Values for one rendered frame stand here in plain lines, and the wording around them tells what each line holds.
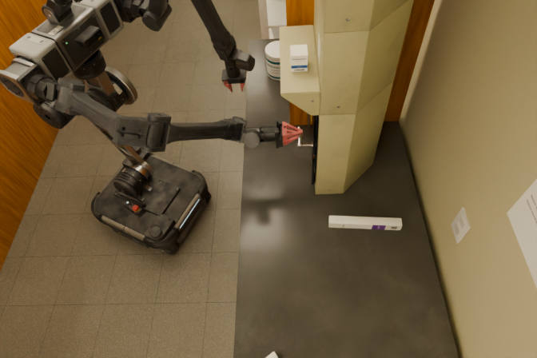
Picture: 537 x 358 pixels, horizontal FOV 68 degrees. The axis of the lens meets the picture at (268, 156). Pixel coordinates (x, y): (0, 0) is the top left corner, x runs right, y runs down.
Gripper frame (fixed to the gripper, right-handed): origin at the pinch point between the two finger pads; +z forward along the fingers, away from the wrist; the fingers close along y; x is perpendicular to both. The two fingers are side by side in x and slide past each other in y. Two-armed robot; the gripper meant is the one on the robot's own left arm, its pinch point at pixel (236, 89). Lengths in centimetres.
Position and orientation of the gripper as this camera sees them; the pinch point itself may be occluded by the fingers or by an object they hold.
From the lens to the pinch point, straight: 177.7
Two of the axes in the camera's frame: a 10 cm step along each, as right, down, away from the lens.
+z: 0.8, 5.9, 8.0
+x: 0.1, -8.0, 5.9
